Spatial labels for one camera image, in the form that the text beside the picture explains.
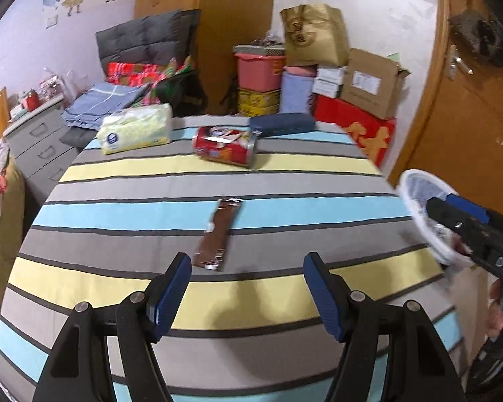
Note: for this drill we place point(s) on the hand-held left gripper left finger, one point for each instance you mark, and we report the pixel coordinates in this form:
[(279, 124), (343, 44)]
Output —
[(169, 297)]

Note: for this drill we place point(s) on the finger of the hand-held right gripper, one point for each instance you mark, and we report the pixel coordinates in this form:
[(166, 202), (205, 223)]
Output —
[(448, 222), (469, 209)]

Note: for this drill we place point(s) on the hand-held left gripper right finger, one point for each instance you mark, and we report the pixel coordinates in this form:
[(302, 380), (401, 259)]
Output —
[(329, 301)]

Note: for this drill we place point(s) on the white round trash bin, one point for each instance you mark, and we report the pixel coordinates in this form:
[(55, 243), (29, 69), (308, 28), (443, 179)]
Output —
[(421, 217)]

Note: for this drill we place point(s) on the brown snack wrapper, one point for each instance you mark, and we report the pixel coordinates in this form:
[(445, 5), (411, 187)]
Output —
[(218, 238)]

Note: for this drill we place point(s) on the person's right hand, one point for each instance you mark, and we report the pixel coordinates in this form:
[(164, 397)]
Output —
[(496, 310)]

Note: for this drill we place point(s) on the wooden door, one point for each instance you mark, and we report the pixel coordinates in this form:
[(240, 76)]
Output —
[(444, 125)]

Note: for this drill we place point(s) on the striped tablecloth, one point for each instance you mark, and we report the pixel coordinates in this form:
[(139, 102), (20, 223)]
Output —
[(276, 184)]

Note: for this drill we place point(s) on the red cardboard box gold print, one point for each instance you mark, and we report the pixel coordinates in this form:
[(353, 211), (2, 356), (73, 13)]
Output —
[(339, 113)]

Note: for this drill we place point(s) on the open brown cardboard box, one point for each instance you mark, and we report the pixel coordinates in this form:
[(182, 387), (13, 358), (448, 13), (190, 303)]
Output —
[(369, 88)]

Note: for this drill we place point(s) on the red drink can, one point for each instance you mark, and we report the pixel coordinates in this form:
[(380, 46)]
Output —
[(224, 150)]

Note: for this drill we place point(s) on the yellow tissue pack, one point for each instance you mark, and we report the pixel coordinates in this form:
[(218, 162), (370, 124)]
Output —
[(134, 130)]

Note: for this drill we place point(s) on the dark blurred object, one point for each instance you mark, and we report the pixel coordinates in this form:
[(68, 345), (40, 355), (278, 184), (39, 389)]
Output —
[(482, 33)]

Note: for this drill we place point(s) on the white carton box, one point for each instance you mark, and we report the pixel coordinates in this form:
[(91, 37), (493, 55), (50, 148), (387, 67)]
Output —
[(331, 74), (327, 88)]

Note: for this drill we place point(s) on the dark blue case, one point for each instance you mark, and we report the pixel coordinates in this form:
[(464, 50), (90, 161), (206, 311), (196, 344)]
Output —
[(281, 124)]

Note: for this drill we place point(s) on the light blue storage box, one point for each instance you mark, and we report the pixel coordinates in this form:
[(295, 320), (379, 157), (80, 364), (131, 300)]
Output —
[(295, 92)]

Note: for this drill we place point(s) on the black bag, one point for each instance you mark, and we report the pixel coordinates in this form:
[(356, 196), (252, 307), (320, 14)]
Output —
[(184, 96)]

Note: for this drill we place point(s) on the grey drawer cabinet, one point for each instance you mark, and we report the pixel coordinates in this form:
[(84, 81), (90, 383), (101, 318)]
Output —
[(37, 142)]

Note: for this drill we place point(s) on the floral quilt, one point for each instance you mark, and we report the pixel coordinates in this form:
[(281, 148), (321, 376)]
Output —
[(0, 184)]

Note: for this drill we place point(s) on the blue folded cloth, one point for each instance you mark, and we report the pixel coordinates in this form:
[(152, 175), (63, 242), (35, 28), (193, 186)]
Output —
[(96, 100)]

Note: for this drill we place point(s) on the yellow printed box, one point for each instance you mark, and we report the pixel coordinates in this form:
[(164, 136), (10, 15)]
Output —
[(258, 102)]

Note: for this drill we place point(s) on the brown paper bag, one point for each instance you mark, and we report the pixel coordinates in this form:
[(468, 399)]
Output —
[(318, 37)]

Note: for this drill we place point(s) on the red plaid cloth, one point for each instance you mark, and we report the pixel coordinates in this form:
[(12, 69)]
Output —
[(130, 71)]

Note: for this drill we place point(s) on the red jar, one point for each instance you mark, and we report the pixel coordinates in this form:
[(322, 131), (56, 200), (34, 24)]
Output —
[(31, 101)]

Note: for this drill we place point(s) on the pink plastic basket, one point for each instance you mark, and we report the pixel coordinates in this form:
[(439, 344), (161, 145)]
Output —
[(255, 71)]

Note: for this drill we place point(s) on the grey quilted cushion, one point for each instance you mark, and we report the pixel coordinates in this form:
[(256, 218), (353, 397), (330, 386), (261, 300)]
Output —
[(151, 37)]

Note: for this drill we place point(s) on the wooden wardrobe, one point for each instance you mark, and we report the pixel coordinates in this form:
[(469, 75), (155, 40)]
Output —
[(234, 8)]

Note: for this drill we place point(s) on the white wall socket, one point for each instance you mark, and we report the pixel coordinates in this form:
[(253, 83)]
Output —
[(51, 21)]

